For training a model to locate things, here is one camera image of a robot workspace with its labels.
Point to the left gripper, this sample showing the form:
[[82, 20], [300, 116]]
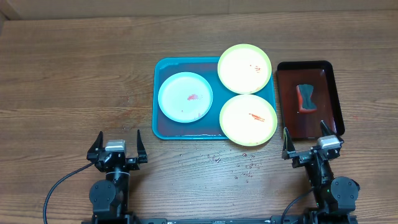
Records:
[[132, 165]]

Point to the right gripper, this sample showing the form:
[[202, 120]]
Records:
[[310, 154]]

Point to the orange sponge with dark scourer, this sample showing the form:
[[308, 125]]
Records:
[[305, 103]]

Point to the light blue plate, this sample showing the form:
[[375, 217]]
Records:
[[185, 97]]

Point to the yellow-green plate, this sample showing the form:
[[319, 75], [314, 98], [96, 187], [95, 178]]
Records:
[[248, 120], [244, 69]]

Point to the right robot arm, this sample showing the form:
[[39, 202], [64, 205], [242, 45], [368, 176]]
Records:
[[335, 196]]

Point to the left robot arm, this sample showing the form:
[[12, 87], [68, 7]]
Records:
[[110, 197]]

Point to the black red lacquer tray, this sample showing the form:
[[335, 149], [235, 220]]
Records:
[[321, 76]]

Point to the teal plastic tray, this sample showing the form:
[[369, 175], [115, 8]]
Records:
[[208, 127]]

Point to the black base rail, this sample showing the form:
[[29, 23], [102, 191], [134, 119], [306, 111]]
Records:
[[276, 219]]

